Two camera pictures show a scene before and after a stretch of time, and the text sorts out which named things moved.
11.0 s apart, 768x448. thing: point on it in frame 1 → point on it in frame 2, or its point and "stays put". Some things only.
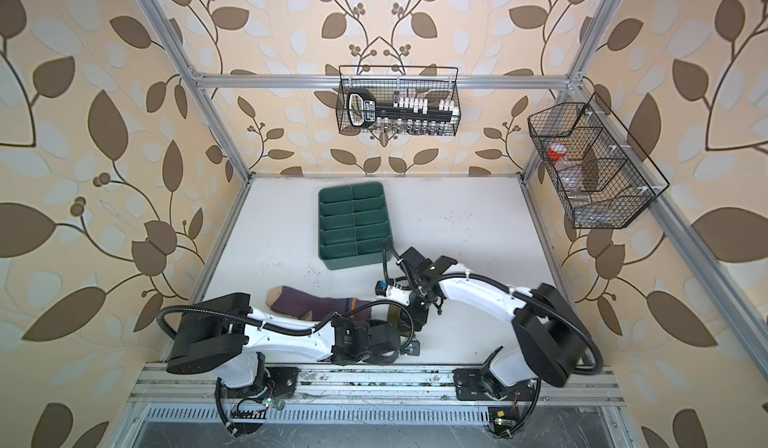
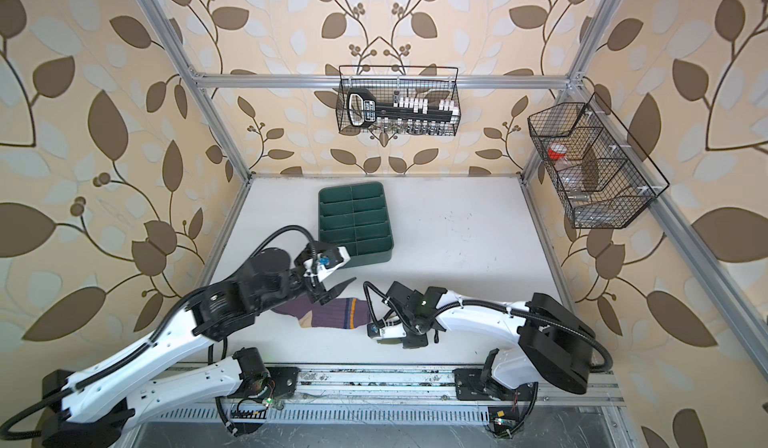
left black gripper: (383, 361) → (333, 293)
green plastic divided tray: (353, 224) stays put
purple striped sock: (315, 305) stays put
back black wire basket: (380, 100) stays put
